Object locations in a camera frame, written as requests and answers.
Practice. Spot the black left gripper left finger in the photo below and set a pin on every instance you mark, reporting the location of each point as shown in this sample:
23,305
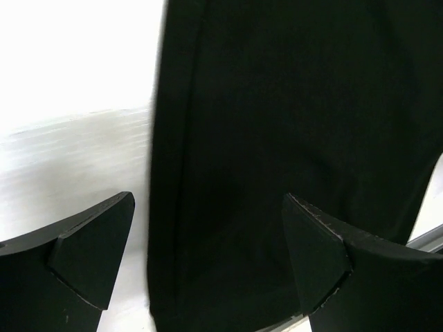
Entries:
61,277

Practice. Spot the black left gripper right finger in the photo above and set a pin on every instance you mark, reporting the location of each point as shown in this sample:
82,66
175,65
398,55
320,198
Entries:
350,280

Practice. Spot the black skirt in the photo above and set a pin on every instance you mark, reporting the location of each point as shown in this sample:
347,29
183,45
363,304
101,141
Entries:
337,102

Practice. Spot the aluminium front rail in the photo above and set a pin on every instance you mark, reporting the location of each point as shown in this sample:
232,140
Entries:
430,241

